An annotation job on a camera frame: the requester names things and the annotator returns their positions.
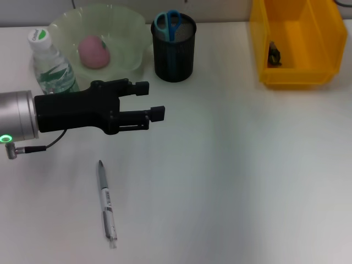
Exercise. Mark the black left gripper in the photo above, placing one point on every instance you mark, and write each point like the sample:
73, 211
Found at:
79, 110

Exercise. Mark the pink toy peach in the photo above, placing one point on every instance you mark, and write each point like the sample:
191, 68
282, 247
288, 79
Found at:
93, 53

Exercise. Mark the blue scissors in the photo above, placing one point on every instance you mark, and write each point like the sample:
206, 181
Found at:
172, 30

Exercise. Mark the clear water bottle green label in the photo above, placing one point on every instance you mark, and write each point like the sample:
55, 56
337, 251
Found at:
52, 68

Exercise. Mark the green plastic wrapper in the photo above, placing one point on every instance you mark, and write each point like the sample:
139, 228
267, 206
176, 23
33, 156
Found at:
274, 55

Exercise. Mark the black mesh pen holder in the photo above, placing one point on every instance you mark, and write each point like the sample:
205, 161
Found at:
187, 63

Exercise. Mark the grey clear ballpoint pen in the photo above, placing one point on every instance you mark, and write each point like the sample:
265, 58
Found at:
107, 198

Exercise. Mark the yellow plastic storage bin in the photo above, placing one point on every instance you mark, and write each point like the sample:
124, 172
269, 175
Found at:
299, 55

